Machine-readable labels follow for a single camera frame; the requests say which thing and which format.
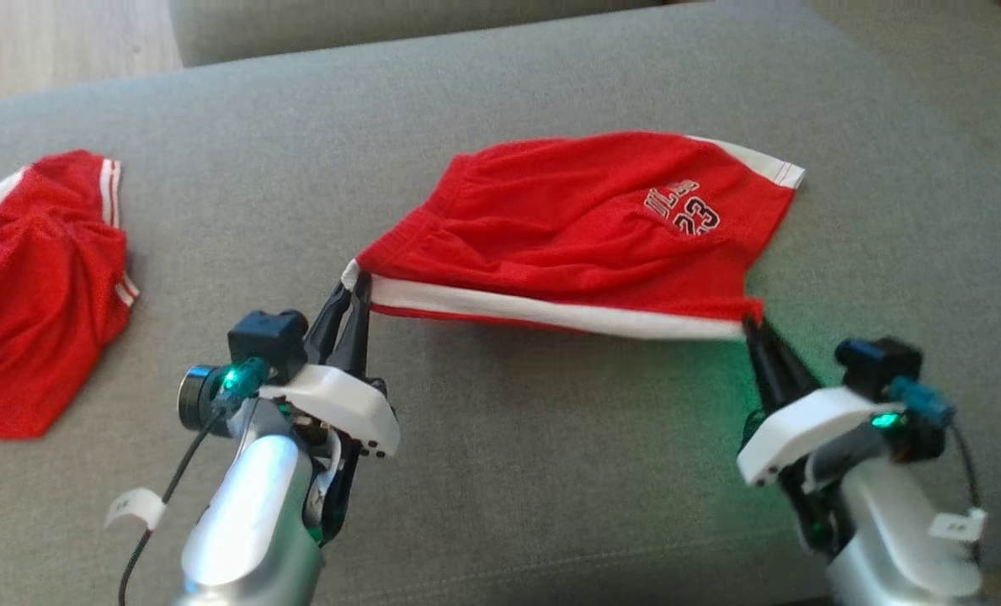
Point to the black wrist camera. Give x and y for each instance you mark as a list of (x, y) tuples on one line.
[(264, 337), (875, 362)]

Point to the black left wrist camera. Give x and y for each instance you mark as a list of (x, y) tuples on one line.
[(264, 337)]

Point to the large grey sofa seat cushion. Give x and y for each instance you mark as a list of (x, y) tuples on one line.
[(551, 471)]

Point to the grey sofa back cushion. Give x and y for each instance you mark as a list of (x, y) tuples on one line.
[(340, 25)]

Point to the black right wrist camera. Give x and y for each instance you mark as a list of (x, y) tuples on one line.
[(875, 362)]

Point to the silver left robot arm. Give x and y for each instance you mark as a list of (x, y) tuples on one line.
[(247, 522)]

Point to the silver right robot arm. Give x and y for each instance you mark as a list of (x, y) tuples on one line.
[(896, 539)]

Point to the red shorts with white stripes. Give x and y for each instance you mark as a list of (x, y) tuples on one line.
[(551, 219)]

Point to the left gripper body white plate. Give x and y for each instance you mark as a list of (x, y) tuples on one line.
[(340, 404)]

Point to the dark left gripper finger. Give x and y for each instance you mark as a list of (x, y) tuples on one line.
[(325, 332), (355, 337)]

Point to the red jersey with white sleeves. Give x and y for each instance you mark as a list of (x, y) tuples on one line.
[(37, 295)]

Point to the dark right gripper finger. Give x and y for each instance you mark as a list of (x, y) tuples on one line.
[(769, 379), (795, 374)]

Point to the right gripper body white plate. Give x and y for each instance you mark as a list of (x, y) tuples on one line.
[(803, 429)]

